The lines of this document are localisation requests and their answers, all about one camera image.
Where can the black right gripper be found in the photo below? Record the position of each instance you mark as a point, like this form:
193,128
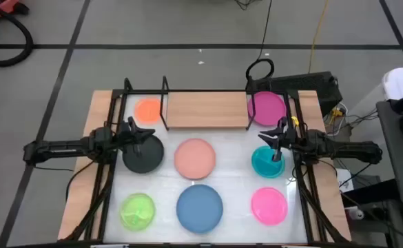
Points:
289,137

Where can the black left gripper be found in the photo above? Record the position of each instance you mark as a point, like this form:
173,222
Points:
126,134

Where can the small translucent orange plate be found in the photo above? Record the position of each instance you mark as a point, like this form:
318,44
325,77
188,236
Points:
147,110

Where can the large black plate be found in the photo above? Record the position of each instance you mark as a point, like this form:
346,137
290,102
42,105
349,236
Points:
151,159

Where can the small translucent teal plate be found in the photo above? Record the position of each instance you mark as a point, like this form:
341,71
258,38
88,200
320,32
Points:
265,167

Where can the large salmon plate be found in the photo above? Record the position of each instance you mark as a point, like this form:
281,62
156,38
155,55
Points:
195,158

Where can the small translucent pink plate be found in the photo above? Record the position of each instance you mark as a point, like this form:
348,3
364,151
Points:
269,206

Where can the cream plate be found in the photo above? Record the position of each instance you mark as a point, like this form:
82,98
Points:
137,211

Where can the large blue plate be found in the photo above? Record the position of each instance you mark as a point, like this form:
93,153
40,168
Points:
199,208

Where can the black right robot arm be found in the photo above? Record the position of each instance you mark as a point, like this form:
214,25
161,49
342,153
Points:
346,149

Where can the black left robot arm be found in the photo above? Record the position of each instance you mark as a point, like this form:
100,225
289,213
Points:
60,149

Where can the black computer case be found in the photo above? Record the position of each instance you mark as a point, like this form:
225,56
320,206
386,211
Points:
311,86

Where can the white glossy table sheet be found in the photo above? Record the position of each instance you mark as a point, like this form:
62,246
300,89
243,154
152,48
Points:
232,193

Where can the yellow plug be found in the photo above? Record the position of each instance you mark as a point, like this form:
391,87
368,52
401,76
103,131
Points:
336,112

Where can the white power box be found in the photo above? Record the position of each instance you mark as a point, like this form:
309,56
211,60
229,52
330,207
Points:
345,180

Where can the small white round device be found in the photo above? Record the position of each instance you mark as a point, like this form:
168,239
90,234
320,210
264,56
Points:
356,213

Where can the white domed object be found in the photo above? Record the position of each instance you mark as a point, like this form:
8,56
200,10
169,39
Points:
402,82

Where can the red vacuum cleaner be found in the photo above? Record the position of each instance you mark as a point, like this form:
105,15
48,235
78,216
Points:
1,7

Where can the black metal rig frame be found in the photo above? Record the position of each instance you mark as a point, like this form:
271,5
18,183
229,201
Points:
142,91

